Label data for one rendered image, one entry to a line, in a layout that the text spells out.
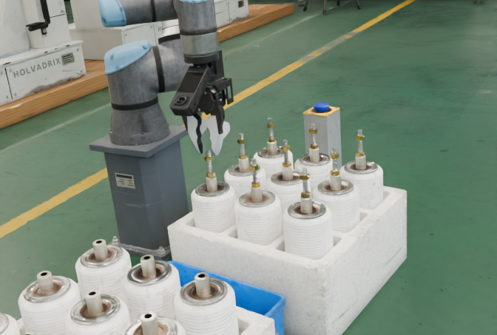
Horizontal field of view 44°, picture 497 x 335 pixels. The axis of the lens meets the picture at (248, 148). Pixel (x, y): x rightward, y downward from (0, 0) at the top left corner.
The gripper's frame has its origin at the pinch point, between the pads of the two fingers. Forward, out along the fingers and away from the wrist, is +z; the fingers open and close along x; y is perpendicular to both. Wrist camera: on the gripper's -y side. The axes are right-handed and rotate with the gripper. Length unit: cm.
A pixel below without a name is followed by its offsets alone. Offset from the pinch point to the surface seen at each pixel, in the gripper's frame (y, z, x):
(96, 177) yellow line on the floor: 44, 34, 78
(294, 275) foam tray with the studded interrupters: -9.9, 19.4, -23.8
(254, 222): -5.2, 12.4, -13.2
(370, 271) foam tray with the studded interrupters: 8.5, 27.2, -32.4
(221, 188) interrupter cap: 1.5, 9.3, -1.7
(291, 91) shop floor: 159, 35, 58
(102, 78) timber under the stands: 144, 29, 163
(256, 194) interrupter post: -1.7, 7.7, -12.2
